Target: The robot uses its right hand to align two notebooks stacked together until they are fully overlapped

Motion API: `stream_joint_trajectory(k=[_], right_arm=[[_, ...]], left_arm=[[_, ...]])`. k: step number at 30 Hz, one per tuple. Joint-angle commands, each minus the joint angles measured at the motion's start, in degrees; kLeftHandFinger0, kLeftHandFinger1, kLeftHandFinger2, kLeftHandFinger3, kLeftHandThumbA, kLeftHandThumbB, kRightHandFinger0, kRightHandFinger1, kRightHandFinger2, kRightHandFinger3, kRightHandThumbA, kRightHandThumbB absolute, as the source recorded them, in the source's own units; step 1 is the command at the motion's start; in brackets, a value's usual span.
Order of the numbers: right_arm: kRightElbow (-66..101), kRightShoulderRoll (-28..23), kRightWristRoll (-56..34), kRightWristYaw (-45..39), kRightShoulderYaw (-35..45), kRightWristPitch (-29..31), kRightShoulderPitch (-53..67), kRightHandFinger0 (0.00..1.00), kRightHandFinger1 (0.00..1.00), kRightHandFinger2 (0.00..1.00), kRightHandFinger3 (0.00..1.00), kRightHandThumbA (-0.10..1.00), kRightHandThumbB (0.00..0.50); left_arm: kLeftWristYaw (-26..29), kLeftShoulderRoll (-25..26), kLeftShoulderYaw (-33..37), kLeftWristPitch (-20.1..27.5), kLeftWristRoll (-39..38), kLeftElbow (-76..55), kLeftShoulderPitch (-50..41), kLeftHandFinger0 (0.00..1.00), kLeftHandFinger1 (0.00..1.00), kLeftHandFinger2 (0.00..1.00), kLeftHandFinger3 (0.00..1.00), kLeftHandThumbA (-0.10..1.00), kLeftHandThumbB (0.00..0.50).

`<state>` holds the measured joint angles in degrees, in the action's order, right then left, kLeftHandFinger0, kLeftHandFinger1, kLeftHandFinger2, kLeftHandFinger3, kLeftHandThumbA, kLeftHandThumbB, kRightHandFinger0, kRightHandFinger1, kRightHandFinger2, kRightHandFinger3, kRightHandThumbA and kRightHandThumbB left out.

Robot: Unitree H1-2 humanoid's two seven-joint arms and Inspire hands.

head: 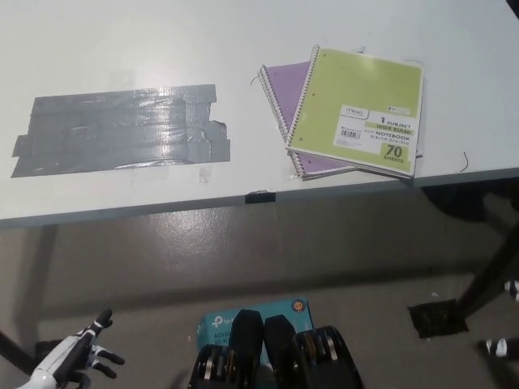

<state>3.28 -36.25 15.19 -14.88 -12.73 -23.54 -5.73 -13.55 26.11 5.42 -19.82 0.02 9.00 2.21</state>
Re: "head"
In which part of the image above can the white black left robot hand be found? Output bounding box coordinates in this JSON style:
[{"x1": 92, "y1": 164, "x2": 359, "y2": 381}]
[{"x1": 19, "y1": 308, "x2": 126, "y2": 389}]

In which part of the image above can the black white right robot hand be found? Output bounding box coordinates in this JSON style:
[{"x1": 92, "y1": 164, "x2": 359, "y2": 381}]
[{"x1": 484, "y1": 278, "x2": 519, "y2": 360}]

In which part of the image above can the green Mead spiral notebook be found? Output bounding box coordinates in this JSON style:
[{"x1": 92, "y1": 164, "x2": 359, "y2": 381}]
[{"x1": 285, "y1": 45, "x2": 426, "y2": 180}]

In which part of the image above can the purple spiral notebook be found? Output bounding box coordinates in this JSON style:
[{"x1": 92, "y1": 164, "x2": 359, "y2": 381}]
[{"x1": 257, "y1": 60, "x2": 366, "y2": 182}]

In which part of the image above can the black ribbed robot body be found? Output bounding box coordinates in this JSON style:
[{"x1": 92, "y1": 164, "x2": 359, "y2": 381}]
[{"x1": 190, "y1": 308, "x2": 364, "y2": 389}]

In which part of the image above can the teal tp-link box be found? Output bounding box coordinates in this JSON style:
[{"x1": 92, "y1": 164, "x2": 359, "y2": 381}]
[{"x1": 197, "y1": 298, "x2": 315, "y2": 361}]

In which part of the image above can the small black tape strip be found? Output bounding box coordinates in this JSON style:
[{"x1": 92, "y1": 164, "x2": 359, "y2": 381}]
[{"x1": 245, "y1": 190, "x2": 277, "y2": 204}]

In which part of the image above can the grey duct tape patch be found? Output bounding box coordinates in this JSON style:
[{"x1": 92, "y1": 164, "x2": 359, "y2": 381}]
[{"x1": 8, "y1": 83, "x2": 232, "y2": 178}]

